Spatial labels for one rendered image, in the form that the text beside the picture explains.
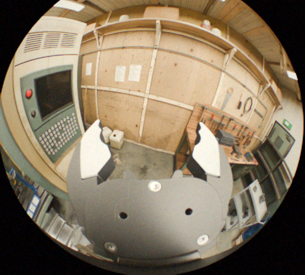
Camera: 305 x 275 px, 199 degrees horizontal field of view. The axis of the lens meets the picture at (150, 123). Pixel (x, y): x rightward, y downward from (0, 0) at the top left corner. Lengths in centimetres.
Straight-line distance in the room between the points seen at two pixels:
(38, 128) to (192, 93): 190
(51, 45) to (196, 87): 183
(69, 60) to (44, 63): 23
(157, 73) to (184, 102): 68
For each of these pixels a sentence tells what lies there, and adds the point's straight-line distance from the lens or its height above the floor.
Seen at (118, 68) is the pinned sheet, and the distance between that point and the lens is 182.
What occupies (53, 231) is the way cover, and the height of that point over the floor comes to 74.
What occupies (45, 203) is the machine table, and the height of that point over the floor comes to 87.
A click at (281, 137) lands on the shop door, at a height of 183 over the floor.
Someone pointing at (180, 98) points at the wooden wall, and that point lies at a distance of 158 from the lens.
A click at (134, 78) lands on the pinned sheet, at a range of 165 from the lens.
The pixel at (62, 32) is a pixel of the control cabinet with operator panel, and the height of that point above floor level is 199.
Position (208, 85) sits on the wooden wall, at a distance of 167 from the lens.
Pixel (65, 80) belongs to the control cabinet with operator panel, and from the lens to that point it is 81.
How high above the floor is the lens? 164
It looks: 31 degrees down
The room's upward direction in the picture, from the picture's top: 12 degrees clockwise
